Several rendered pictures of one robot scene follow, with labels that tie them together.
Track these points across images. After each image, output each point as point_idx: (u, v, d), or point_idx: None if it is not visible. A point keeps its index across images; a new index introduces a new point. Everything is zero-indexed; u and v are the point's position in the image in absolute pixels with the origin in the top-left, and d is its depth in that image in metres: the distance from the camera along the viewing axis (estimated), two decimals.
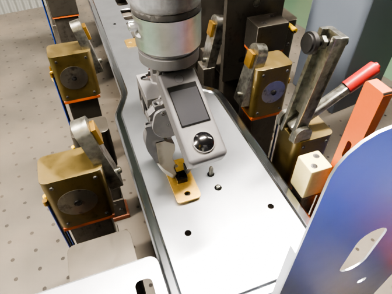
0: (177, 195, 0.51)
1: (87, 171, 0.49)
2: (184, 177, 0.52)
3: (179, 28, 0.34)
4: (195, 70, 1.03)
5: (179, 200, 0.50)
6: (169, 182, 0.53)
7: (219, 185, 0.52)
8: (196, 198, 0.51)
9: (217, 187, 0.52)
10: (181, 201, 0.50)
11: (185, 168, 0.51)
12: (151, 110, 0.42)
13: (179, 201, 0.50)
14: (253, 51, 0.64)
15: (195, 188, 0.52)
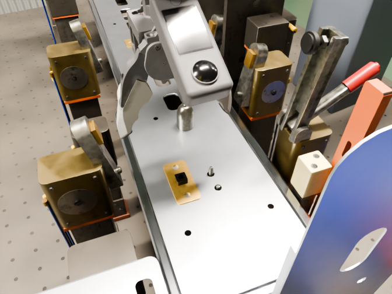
0: (177, 197, 0.51)
1: (87, 171, 0.49)
2: (184, 179, 0.52)
3: None
4: None
5: (179, 202, 0.51)
6: (169, 184, 0.53)
7: (219, 185, 0.52)
8: (196, 199, 0.51)
9: (217, 187, 0.52)
10: (181, 203, 0.50)
11: (221, 108, 0.46)
12: (143, 44, 0.36)
13: (179, 203, 0.50)
14: (253, 51, 0.64)
15: (195, 189, 0.52)
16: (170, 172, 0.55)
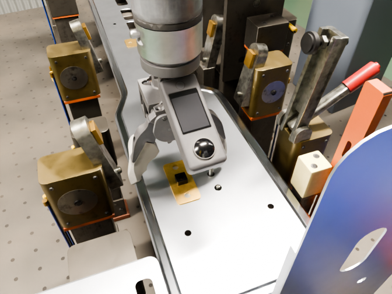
0: (177, 197, 0.51)
1: (87, 171, 0.49)
2: (184, 179, 0.52)
3: (181, 37, 0.35)
4: (195, 70, 1.03)
5: (179, 202, 0.51)
6: (169, 184, 0.53)
7: (219, 185, 0.52)
8: (196, 199, 0.51)
9: (217, 187, 0.52)
10: (181, 203, 0.50)
11: None
12: (153, 115, 0.42)
13: (179, 203, 0.50)
14: (253, 51, 0.64)
15: (195, 189, 0.52)
16: (170, 172, 0.55)
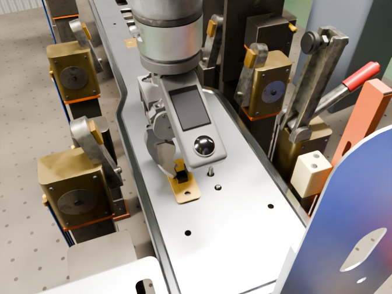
0: (177, 195, 0.51)
1: (87, 171, 0.49)
2: (184, 177, 0.52)
3: (181, 33, 0.35)
4: (195, 70, 1.03)
5: (179, 200, 0.50)
6: (169, 182, 0.53)
7: (219, 185, 0.52)
8: (196, 198, 0.51)
9: (217, 187, 0.52)
10: (181, 201, 0.50)
11: (186, 168, 0.52)
12: (153, 112, 0.42)
13: (179, 201, 0.50)
14: (253, 51, 0.64)
15: (195, 188, 0.52)
16: None
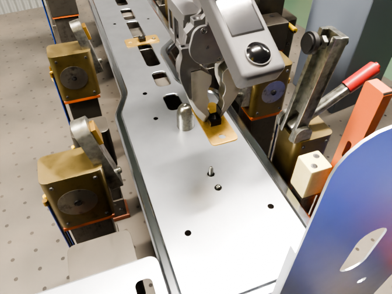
0: (210, 138, 0.45)
1: (87, 171, 0.49)
2: (217, 119, 0.46)
3: None
4: None
5: (214, 142, 0.44)
6: (200, 125, 0.47)
7: (219, 185, 0.52)
8: (232, 140, 0.44)
9: (217, 187, 0.52)
10: (216, 144, 0.44)
11: (220, 109, 0.45)
12: (189, 27, 0.36)
13: (213, 143, 0.44)
14: None
15: (230, 130, 0.46)
16: None
